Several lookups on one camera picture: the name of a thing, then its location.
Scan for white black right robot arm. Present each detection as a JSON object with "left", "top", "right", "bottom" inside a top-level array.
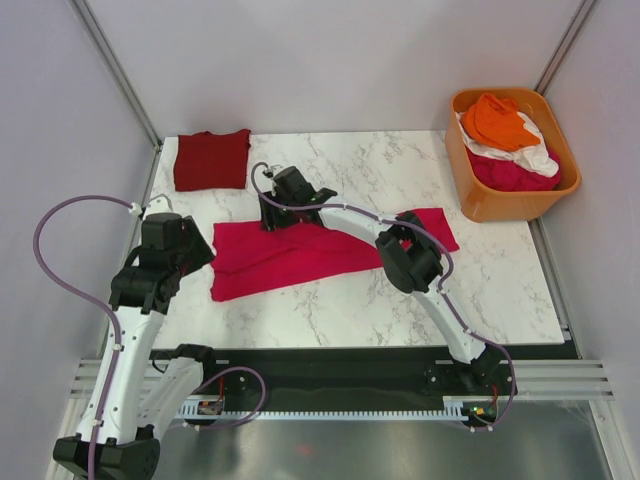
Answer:
[{"left": 251, "top": 162, "right": 501, "bottom": 394}]

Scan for folded dark red t-shirt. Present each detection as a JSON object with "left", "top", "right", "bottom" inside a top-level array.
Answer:
[{"left": 173, "top": 129, "right": 251, "bottom": 192}]

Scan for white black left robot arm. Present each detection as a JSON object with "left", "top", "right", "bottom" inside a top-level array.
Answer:
[{"left": 53, "top": 212, "right": 220, "bottom": 479}]

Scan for aluminium frame rail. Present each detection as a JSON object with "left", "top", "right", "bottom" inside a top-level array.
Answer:
[{"left": 69, "top": 357, "right": 615, "bottom": 400}]

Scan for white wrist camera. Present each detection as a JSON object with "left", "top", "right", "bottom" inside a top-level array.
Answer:
[
  {"left": 128, "top": 194, "right": 174, "bottom": 220},
  {"left": 262, "top": 165, "right": 281, "bottom": 180}
]

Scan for white slotted cable duct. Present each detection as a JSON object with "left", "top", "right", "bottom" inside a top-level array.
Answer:
[{"left": 174, "top": 396, "right": 500, "bottom": 421}]

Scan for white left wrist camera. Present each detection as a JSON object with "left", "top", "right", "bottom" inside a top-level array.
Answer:
[{"left": 128, "top": 194, "right": 174, "bottom": 220}]

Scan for orange plastic laundry basket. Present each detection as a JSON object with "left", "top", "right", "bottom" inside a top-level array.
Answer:
[{"left": 445, "top": 87, "right": 581, "bottom": 223}]

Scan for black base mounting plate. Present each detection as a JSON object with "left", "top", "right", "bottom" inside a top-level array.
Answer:
[{"left": 204, "top": 347, "right": 517, "bottom": 409}]

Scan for white t-shirt in basket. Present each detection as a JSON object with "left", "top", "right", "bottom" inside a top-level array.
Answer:
[{"left": 458, "top": 112, "right": 560, "bottom": 178}]

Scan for orange t-shirt in basket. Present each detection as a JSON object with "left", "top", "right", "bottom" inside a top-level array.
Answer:
[{"left": 460, "top": 93, "right": 541, "bottom": 152}]

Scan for magenta t-shirt in basket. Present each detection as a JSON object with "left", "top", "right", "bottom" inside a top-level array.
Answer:
[{"left": 466, "top": 148, "right": 562, "bottom": 192}]

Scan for magenta t-shirt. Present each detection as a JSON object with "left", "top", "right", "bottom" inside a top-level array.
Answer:
[
  {"left": 208, "top": 207, "right": 460, "bottom": 303},
  {"left": 466, "top": 148, "right": 562, "bottom": 192}
]

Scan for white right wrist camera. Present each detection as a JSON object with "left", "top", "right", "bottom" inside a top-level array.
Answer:
[{"left": 262, "top": 165, "right": 281, "bottom": 180}]

